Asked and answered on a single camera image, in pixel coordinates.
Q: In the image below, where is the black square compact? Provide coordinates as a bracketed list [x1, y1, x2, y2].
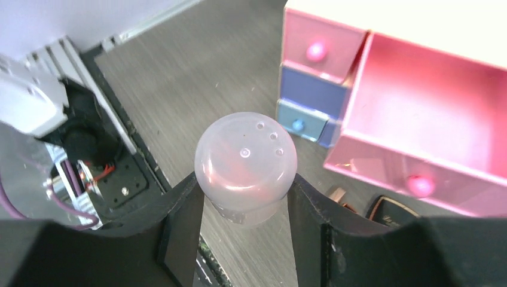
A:
[365, 196, 420, 228]

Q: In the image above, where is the pink drawer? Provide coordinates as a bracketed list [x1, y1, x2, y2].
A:
[282, 8, 366, 83]
[324, 33, 506, 217]

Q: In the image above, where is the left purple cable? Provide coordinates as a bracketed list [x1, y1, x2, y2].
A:
[0, 158, 100, 231]

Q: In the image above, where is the blue bottom left drawer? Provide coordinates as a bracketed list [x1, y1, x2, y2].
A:
[276, 99, 329, 142]

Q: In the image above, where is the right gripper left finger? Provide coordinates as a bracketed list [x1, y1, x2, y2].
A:
[1, 174, 204, 286]

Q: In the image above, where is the translucent plastic jar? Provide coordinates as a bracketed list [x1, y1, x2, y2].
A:
[194, 112, 297, 226]

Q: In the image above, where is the white drawer organizer box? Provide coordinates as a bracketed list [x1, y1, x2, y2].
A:
[286, 0, 506, 70]

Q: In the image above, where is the purple drawer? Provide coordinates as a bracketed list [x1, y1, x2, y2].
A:
[279, 66, 349, 148]

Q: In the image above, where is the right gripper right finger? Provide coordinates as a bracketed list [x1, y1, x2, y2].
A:
[288, 175, 506, 286]

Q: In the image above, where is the aluminium rail frame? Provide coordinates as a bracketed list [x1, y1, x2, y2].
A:
[21, 1, 199, 154]

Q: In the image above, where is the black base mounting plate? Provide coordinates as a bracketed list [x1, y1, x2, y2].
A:
[39, 47, 234, 287]

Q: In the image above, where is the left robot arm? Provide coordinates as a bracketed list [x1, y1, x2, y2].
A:
[1, 55, 69, 138]

